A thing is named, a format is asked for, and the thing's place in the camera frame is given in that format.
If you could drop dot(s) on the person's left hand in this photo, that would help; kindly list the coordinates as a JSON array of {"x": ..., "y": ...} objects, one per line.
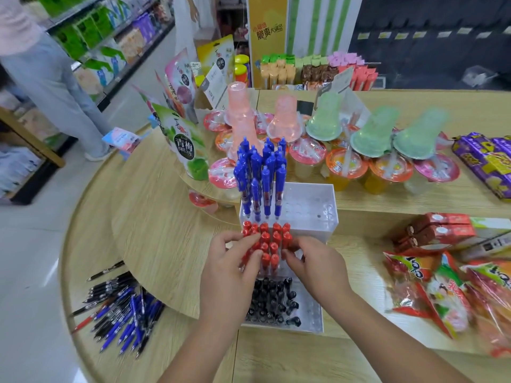
[{"x": 227, "y": 283}]

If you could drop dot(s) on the person's right hand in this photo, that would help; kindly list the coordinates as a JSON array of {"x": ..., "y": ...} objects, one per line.
[{"x": 323, "y": 275}]

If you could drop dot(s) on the cluster of black pens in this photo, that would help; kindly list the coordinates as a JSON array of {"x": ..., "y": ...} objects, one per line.
[{"x": 271, "y": 303}]

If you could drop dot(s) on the cluster of red pens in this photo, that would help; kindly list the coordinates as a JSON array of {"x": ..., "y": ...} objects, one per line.
[{"x": 269, "y": 239}]

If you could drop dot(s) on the clear tiered pen holder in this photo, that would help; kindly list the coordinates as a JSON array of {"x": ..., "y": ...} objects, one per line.
[{"x": 307, "y": 203}]

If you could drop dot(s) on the pile of blue black pens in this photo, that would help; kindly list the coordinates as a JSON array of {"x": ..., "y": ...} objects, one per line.
[{"x": 119, "y": 311}]

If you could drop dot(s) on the cluster of blue pens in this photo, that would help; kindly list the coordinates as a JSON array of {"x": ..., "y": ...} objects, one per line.
[{"x": 259, "y": 175}]

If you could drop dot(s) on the person's right forearm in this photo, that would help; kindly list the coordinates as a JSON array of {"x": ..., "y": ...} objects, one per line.
[{"x": 391, "y": 347}]

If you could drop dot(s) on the person's left forearm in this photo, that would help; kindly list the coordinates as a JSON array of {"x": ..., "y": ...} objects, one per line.
[{"x": 199, "y": 351}]

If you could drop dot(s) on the jelly cup display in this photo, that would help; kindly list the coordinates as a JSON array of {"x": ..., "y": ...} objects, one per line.
[{"x": 347, "y": 167}]

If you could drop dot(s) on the black pegboard display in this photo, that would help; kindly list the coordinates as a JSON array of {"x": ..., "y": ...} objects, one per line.
[{"x": 431, "y": 55}]

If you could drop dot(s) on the red lid pink jelly cup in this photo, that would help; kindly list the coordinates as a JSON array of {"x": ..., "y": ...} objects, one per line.
[{"x": 201, "y": 201}]

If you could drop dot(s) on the wooden round tier stand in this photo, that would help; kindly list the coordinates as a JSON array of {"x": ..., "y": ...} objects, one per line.
[{"x": 199, "y": 187}]

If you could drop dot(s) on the clear cup with red lid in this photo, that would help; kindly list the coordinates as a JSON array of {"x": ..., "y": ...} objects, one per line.
[{"x": 221, "y": 175}]

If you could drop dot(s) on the stack of red snack packets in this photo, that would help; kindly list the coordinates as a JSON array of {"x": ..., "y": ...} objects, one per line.
[{"x": 435, "y": 233}]

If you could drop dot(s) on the green jelly pouch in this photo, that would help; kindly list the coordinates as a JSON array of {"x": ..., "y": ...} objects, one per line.
[{"x": 185, "y": 147}]

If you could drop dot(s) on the green jelly cup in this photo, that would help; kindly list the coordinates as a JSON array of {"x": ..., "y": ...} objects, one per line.
[
  {"x": 373, "y": 135},
  {"x": 419, "y": 135},
  {"x": 324, "y": 119}
]

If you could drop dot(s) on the black flat device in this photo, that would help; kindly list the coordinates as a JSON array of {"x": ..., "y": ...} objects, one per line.
[{"x": 305, "y": 108}]

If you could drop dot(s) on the pile of colourful snack bags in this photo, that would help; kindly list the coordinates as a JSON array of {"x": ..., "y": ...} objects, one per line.
[{"x": 491, "y": 299}]

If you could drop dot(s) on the row of white candy packets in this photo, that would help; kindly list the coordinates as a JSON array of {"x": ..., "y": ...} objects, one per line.
[{"x": 303, "y": 86}]

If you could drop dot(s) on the white card sign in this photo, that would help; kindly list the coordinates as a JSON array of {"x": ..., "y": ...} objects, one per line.
[
  {"x": 214, "y": 87},
  {"x": 339, "y": 80}
]

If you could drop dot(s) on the red jelly pouch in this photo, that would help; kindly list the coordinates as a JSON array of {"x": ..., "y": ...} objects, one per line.
[{"x": 169, "y": 95}]

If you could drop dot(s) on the purple candy packets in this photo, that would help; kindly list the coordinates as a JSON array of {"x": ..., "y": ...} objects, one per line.
[{"x": 483, "y": 159}]

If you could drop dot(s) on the row of red candy sticks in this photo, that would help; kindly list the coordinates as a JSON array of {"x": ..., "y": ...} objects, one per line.
[{"x": 361, "y": 78}]

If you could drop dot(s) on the pile of brown candies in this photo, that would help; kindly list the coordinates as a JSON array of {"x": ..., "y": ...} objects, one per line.
[{"x": 319, "y": 73}]

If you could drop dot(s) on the row of tan candy sticks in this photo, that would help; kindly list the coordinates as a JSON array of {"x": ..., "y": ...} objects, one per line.
[{"x": 277, "y": 77}]

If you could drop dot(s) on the yellow lid orange can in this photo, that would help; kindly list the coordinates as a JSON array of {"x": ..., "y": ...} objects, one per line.
[
  {"x": 242, "y": 59},
  {"x": 242, "y": 76}
]

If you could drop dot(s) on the pink white jelly pouch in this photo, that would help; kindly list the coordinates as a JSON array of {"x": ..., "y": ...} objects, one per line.
[{"x": 181, "y": 75}]

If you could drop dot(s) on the orange white snack carton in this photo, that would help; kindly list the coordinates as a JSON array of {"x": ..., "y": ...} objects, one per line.
[{"x": 195, "y": 69}]

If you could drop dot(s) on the pile of pink candies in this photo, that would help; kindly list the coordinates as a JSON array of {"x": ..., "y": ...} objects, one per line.
[{"x": 345, "y": 58}]

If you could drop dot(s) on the pile of green candies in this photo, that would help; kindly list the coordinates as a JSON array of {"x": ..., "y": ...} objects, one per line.
[{"x": 287, "y": 59}]

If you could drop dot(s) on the yellow white jelly pouch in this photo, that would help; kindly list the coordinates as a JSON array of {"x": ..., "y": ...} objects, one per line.
[{"x": 215, "y": 55}]

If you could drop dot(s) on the light wooden board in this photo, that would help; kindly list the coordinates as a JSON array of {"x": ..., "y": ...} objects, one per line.
[{"x": 32, "y": 137}]

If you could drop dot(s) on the yellow banner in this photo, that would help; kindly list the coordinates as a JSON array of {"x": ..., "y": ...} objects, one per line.
[{"x": 267, "y": 35}]

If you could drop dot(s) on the white green striped banner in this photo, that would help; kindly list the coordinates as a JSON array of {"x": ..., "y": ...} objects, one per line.
[{"x": 323, "y": 23}]

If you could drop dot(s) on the small clear plastic cup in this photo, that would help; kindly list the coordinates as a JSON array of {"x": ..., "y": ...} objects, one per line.
[{"x": 479, "y": 76}]

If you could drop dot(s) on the rear store shelf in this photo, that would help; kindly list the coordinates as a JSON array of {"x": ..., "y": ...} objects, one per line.
[{"x": 231, "y": 19}]

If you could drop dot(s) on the background store shelf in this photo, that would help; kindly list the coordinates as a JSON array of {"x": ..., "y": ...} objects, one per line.
[{"x": 108, "y": 31}]

